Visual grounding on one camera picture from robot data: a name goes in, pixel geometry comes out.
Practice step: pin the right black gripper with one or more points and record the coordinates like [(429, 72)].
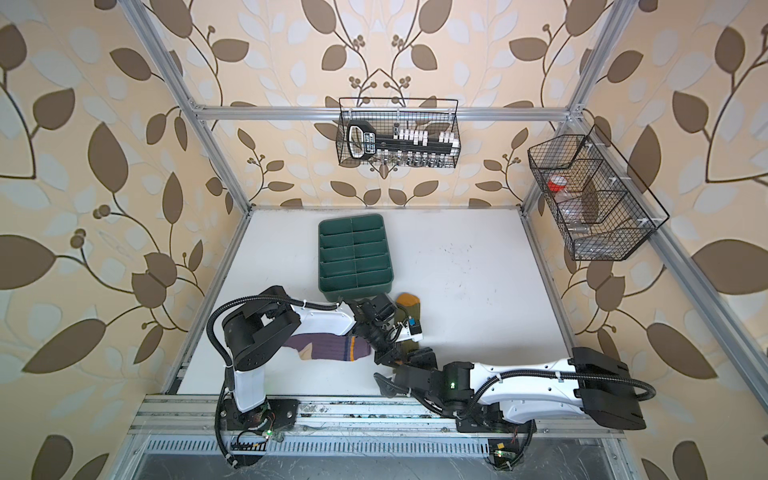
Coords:
[(421, 357)]

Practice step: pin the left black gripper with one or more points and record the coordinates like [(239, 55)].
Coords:
[(391, 358)]

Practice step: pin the green striped sock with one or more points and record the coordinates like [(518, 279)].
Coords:
[(408, 306)]

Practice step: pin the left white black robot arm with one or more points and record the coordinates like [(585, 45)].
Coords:
[(248, 332)]

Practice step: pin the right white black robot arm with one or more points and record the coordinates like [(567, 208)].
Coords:
[(483, 398)]

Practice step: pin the purple striped sock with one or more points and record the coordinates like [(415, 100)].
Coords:
[(323, 346)]

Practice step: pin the green plastic divided tray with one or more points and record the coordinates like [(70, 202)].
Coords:
[(354, 259)]

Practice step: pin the black socket set holder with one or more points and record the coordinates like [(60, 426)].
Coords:
[(397, 144)]

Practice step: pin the red capped clear container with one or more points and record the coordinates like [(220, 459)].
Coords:
[(557, 185)]

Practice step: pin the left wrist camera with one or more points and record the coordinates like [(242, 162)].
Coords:
[(413, 330)]

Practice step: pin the back black wire basket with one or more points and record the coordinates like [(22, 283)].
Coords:
[(432, 113)]

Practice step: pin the black wire basket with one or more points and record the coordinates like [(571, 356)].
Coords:
[(611, 211), (432, 113)]

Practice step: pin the right black wire basket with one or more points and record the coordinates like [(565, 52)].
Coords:
[(611, 211)]

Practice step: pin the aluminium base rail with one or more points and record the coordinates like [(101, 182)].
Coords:
[(345, 416)]

